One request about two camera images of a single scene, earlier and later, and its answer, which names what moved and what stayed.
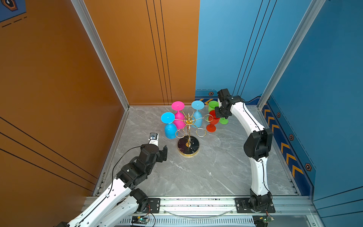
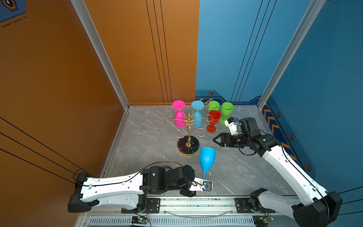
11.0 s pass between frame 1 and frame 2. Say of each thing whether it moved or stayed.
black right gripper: moved
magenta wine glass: stayed
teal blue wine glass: stayed
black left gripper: moved
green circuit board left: stayed
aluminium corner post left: stayed
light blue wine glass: moved
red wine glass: stayed
